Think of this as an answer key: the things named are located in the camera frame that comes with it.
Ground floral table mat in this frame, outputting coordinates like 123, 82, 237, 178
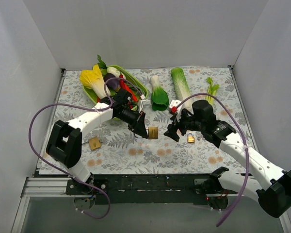
38, 67, 255, 175

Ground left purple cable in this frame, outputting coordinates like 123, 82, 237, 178
28, 77, 146, 219

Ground purple cable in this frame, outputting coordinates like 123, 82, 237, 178
28, 77, 146, 219
174, 93, 250, 228

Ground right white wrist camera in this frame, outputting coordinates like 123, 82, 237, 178
168, 100, 181, 115

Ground red chili pepper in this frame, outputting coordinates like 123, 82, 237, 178
119, 74, 138, 102

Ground green leafy herb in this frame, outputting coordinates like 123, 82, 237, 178
97, 54, 107, 69

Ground large brass padlock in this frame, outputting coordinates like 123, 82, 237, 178
88, 136, 101, 150

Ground green long beans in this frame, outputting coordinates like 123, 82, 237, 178
117, 68, 148, 98

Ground green plastic basket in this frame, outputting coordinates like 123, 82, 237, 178
80, 64, 148, 112

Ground brass padlock long shackle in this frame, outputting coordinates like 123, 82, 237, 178
146, 127, 159, 140

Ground bok choy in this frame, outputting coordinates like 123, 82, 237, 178
150, 75, 169, 111

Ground small brass padlock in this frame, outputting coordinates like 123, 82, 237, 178
187, 133, 195, 143

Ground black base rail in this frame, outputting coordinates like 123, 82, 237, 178
65, 173, 241, 204

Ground green napa cabbage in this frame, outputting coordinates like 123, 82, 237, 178
170, 67, 191, 101

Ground white radish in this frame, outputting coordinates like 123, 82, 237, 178
107, 67, 121, 77

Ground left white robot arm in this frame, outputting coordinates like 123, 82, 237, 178
46, 89, 148, 194

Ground celery stalk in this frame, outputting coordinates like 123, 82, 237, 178
206, 77, 220, 105

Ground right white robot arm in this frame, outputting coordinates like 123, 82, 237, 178
164, 100, 291, 218

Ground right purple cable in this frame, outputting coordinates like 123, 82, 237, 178
174, 93, 250, 228

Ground purple eggplant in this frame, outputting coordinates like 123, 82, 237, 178
103, 73, 121, 92

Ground yellow napa cabbage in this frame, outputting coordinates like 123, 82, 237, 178
80, 64, 111, 99

